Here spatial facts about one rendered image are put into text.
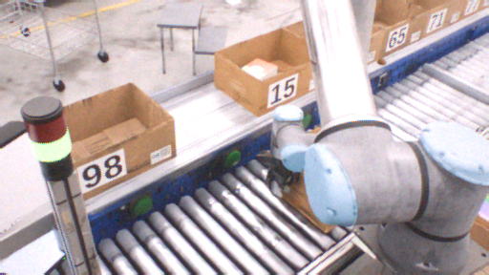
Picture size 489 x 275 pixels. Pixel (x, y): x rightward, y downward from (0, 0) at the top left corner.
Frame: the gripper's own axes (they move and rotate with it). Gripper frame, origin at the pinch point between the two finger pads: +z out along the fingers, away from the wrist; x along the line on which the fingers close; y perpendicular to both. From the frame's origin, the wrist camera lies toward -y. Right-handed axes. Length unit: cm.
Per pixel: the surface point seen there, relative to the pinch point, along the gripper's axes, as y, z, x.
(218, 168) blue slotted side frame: -25.8, 4.5, -4.9
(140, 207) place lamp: -21.0, -1.6, -41.4
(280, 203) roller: 1.9, 5.4, 1.8
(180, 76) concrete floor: -193, 80, 89
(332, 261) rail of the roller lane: 30.9, 6.0, -2.0
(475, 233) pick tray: 57, -1, 40
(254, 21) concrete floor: -235, 80, 203
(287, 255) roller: 20.0, 5.9, -11.9
